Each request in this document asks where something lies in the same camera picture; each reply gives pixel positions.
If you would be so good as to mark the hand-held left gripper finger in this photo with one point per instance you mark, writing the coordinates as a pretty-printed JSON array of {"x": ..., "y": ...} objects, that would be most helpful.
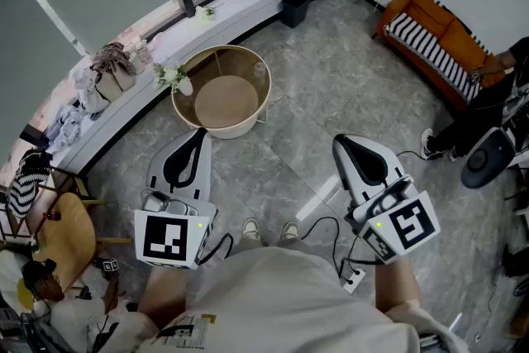
[
  {"x": 157, "y": 167},
  {"x": 205, "y": 169}
]

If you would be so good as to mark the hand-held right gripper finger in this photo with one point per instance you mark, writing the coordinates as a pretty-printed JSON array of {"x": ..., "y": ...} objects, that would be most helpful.
[
  {"x": 347, "y": 182},
  {"x": 394, "y": 167}
]

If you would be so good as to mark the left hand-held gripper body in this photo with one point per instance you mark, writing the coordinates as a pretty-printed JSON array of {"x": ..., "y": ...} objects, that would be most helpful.
[{"x": 165, "y": 237}]

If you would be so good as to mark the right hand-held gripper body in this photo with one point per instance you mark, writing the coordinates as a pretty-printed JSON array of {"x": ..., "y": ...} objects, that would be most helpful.
[{"x": 413, "y": 223}]

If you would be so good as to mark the person's left forearm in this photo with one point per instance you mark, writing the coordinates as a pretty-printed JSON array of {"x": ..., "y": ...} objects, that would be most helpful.
[{"x": 163, "y": 297}]

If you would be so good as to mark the person's right forearm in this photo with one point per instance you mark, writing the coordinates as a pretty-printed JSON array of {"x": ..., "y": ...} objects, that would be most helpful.
[{"x": 396, "y": 285}]

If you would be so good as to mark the round glass-top side table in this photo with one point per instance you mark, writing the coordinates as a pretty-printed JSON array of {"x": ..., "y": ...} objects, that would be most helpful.
[{"x": 225, "y": 103}]

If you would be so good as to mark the person's right beige sneaker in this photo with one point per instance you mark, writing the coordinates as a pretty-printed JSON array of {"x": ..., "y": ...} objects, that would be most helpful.
[{"x": 290, "y": 230}]

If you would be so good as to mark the person's beige sneaker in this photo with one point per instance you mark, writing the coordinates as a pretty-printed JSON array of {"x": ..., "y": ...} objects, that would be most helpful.
[
  {"x": 251, "y": 229},
  {"x": 290, "y": 230}
]

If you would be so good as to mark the person's left beige sneaker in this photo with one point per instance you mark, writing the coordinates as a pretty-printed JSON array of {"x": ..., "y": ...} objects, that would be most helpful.
[{"x": 251, "y": 229}]

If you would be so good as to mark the person's grey trousers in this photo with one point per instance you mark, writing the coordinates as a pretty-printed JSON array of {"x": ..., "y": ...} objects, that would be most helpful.
[{"x": 246, "y": 244}]

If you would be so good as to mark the white power strip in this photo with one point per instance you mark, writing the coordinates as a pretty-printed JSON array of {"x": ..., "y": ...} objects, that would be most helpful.
[{"x": 354, "y": 280}]

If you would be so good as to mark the white vase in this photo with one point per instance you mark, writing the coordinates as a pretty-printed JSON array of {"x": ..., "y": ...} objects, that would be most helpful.
[{"x": 186, "y": 87}]

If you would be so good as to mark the dark round seat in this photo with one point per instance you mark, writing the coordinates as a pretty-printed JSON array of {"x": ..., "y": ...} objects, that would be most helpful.
[{"x": 485, "y": 161}]

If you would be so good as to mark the white flower bouquet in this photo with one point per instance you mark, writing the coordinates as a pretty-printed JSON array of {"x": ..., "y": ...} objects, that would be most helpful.
[{"x": 167, "y": 75}]

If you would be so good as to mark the beige tote bag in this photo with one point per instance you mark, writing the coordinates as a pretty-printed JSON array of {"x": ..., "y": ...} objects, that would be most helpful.
[{"x": 113, "y": 84}]

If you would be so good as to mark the wooden stool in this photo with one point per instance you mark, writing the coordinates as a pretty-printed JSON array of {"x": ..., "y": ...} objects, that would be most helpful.
[{"x": 68, "y": 239}]

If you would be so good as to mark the pale blue clothes pile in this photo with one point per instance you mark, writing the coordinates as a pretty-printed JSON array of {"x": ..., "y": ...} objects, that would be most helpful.
[{"x": 66, "y": 128}]

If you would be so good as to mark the white crumpled cloth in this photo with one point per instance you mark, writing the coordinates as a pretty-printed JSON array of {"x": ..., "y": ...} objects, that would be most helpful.
[{"x": 87, "y": 91}]

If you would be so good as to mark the small red object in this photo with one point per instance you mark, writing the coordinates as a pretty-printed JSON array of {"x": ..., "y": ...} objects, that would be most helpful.
[{"x": 53, "y": 216}]

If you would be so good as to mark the white ornaments cluster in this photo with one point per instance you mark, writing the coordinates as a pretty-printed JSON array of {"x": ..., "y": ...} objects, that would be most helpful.
[{"x": 138, "y": 51}]

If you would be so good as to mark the black white striped blanket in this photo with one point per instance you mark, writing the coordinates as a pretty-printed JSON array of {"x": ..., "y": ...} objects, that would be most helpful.
[{"x": 430, "y": 49}]

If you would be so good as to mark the white window ledge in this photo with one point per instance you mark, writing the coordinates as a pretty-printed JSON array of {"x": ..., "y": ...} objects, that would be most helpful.
[{"x": 173, "y": 45}]

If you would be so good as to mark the striped knit garment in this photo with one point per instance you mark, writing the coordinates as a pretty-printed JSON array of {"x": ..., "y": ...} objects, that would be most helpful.
[{"x": 27, "y": 186}]

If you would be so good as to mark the fried egg shaped cushion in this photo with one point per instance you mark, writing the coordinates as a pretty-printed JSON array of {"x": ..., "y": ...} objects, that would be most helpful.
[{"x": 25, "y": 293}]

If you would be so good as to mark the orange sofa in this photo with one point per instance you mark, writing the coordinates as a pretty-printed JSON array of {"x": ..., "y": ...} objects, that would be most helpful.
[{"x": 430, "y": 18}]

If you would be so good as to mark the small white flower sprig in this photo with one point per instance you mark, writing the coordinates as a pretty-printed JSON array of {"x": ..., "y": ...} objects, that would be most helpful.
[{"x": 205, "y": 13}]

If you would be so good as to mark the small black box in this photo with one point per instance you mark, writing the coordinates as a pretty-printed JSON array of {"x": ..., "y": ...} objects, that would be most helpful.
[{"x": 188, "y": 4}]

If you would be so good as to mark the black waste bin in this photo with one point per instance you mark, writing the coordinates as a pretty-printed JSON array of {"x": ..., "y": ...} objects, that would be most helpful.
[{"x": 295, "y": 9}]

